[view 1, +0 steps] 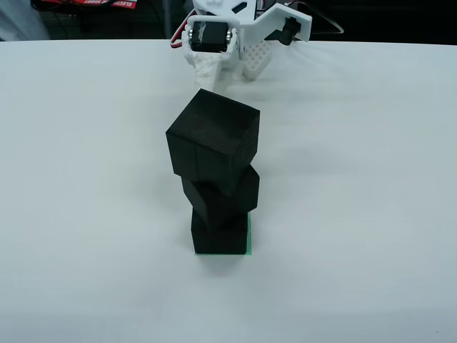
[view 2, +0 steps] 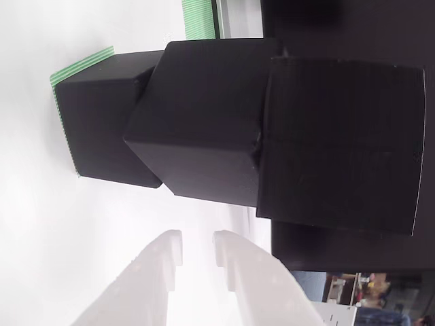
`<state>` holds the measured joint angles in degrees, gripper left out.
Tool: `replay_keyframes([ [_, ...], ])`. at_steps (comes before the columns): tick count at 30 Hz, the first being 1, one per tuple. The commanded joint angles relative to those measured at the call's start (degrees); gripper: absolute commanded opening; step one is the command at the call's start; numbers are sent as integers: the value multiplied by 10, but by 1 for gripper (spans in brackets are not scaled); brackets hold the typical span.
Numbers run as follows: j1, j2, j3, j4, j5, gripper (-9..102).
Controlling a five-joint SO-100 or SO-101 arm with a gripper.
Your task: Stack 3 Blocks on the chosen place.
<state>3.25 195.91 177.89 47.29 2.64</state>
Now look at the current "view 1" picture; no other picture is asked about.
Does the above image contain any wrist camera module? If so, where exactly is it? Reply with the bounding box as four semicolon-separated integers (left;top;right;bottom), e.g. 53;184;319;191
278;16;301;46

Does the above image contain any black cube block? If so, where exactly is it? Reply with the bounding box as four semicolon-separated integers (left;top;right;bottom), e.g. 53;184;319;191
191;209;250;256
181;164;261;233
165;88;261;197

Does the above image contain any white camera bracket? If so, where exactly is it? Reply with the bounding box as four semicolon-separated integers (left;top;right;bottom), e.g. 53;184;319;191
238;4;313;43

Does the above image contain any green striped square marker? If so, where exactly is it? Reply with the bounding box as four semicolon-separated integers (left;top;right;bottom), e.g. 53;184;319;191
194;212;254;257

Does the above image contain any red printed banner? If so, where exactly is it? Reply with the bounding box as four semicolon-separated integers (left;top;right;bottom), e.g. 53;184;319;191
31;0;139;10

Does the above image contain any white background cloth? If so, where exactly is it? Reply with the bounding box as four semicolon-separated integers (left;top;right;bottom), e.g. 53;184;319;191
0;0;51;41

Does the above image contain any red black servo cable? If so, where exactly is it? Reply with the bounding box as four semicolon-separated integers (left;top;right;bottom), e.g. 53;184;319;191
167;21;191;50

